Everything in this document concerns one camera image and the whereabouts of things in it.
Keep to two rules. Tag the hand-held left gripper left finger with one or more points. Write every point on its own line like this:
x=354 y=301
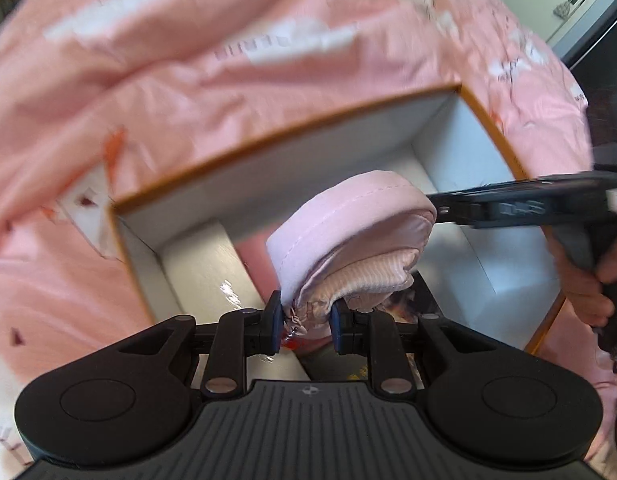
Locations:
x=273 y=322

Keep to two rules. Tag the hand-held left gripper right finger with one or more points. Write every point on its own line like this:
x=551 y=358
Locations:
x=338 y=327

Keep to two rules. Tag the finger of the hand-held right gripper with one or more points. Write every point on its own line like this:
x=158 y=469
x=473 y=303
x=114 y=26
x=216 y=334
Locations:
x=468 y=192
x=461 y=216

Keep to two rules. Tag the pink padded garment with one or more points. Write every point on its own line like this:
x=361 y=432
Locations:
x=348 y=225

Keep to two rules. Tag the orange-edged white storage box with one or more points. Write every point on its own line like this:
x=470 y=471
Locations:
x=348 y=150

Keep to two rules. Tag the person's right hand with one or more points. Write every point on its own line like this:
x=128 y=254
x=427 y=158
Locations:
x=581 y=292

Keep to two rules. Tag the dark furniture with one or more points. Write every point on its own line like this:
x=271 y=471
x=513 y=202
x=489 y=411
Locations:
x=603 y=90

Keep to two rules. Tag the pink printed bedsheet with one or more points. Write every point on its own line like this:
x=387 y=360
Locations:
x=163 y=60

